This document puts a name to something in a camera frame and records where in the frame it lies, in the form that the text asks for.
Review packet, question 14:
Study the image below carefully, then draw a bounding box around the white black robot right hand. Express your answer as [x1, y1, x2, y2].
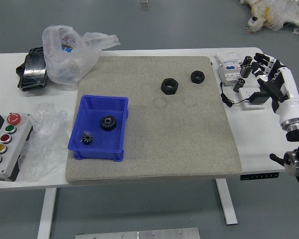
[251, 52, 299, 123]

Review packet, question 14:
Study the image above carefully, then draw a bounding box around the big black gear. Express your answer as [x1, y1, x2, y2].
[99, 115, 118, 133]

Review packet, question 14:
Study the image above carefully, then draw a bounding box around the small black nut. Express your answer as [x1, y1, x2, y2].
[190, 70, 206, 85]

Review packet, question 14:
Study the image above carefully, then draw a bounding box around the big black nut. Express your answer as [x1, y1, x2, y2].
[160, 77, 179, 96]

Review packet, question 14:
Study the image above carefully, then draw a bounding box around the blue plastic box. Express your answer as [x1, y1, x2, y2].
[67, 95, 130, 162]

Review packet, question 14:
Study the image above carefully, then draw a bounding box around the grey push-button control box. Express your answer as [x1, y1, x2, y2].
[0, 107, 34, 182]

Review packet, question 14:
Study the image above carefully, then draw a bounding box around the black power adapter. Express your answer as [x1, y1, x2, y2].
[249, 91, 271, 106]

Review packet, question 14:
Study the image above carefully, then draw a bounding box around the white power socket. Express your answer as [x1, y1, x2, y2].
[240, 87, 267, 111]

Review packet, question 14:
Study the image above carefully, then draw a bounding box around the white circuit breaker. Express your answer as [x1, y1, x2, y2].
[215, 51, 245, 87]

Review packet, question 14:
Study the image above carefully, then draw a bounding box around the plastic-wrapped plush toy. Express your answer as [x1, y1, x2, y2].
[240, 0, 299, 38]

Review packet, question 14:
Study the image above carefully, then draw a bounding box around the black table control panel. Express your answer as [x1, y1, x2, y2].
[240, 172, 280, 181]

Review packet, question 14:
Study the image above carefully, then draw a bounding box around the white table leg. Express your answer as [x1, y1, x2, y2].
[37, 188, 57, 239]
[215, 178, 238, 226]

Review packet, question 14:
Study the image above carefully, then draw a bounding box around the grey-brown mat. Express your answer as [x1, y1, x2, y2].
[65, 56, 243, 185]

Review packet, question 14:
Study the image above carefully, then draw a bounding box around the small black gear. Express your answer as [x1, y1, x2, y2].
[80, 131, 94, 146]

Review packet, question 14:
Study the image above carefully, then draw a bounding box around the translucent white plastic bag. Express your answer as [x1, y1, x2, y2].
[41, 24, 122, 91]

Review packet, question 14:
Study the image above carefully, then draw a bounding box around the crumpled clear bubble wrap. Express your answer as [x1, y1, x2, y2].
[17, 103, 72, 183]

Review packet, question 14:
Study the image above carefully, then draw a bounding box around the black wrapped pack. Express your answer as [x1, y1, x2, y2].
[15, 46, 49, 92]

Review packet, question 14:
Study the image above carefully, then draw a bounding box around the black adapter cord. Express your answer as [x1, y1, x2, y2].
[219, 82, 251, 109]

